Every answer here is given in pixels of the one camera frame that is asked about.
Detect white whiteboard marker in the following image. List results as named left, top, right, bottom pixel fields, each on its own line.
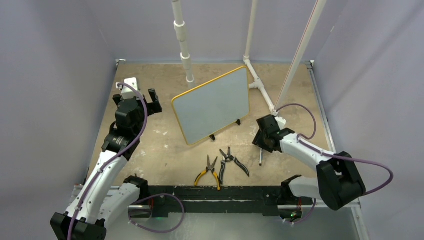
left=259, top=149, right=264, bottom=166

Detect yellow framed whiteboard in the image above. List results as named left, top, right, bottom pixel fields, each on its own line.
left=171, top=66, right=250, bottom=146

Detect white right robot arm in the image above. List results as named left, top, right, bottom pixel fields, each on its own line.
left=252, top=114, right=367, bottom=211

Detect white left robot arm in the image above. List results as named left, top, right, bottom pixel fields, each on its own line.
left=50, top=88, right=163, bottom=240

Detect black base bar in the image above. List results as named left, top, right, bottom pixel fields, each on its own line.
left=148, top=185, right=299, bottom=218

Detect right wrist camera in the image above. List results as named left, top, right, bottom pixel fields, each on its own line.
left=274, top=116, right=287, bottom=130

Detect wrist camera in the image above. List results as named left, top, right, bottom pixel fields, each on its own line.
left=115, top=77, right=142, bottom=100
left=274, top=116, right=287, bottom=130

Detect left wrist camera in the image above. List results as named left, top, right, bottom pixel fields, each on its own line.
left=115, top=77, right=142, bottom=100

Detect black grey wire stripper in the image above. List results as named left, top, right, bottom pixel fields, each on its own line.
left=218, top=147, right=250, bottom=185

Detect yellow handled needle-nose pliers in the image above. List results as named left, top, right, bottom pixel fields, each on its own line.
left=194, top=154, right=222, bottom=192

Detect white PVC pipe frame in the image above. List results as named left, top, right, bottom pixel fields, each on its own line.
left=170, top=0, right=329, bottom=117

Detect aluminium table edge rail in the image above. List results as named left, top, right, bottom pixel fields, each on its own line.
left=304, top=60, right=370, bottom=240

